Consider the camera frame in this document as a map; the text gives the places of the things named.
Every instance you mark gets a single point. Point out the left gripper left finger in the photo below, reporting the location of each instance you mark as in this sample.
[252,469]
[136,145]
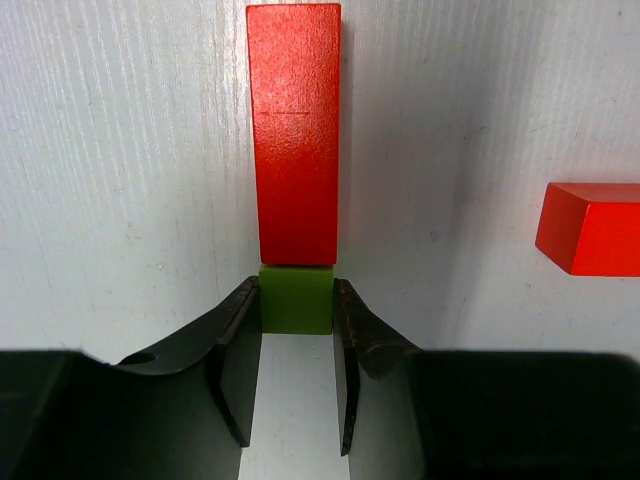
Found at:
[193,394]

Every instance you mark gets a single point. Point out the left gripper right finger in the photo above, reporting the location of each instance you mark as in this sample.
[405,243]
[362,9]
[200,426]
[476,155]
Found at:
[378,429]

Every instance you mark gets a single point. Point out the green cube wood block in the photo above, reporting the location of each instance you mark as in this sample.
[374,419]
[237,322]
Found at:
[296,299]

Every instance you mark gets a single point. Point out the red arch wood block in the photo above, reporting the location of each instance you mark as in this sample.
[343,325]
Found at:
[294,68]

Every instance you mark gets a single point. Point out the red rectangular wood block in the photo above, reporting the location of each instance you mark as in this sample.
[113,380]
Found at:
[591,229]

